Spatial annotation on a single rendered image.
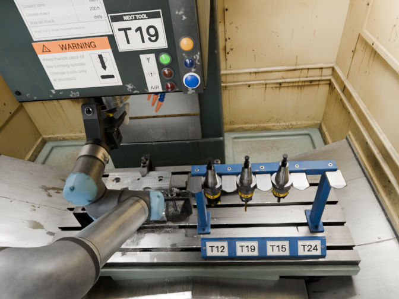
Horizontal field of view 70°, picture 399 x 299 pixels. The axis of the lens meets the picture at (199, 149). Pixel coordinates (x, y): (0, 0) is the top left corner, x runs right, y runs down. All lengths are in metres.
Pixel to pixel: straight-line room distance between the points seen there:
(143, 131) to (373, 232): 1.17
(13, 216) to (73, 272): 1.36
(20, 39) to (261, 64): 1.35
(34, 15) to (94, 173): 0.36
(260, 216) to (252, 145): 0.85
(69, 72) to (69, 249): 0.37
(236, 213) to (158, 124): 0.63
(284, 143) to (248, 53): 0.67
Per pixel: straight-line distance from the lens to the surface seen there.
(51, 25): 0.65
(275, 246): 1.12
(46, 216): 1.80
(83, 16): 0.62
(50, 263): 0.47
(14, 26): 0.69
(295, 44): 1.77
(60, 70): 0.69
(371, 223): 1.41
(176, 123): 1.51
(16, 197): 1.89
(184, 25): 0.58
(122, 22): 0.60
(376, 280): 1.32
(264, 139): 2.04
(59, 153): 2.34
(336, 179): 0.98
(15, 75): 0.75
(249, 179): 0.89
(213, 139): 1.60
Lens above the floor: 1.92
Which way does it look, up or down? 43 degrees down
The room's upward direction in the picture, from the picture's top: 8 degrees counter-clockwise
